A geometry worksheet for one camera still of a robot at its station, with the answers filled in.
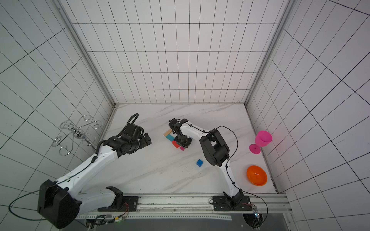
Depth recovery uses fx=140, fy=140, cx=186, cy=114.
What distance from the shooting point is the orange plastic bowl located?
Answer: 80 centimetres

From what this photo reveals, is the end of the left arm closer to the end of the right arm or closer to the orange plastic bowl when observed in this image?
the end of the right arm

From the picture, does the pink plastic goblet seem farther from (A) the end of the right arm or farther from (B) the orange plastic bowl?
(A) the end of the right arm

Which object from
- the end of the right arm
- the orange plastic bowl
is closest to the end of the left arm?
the end of the right arm
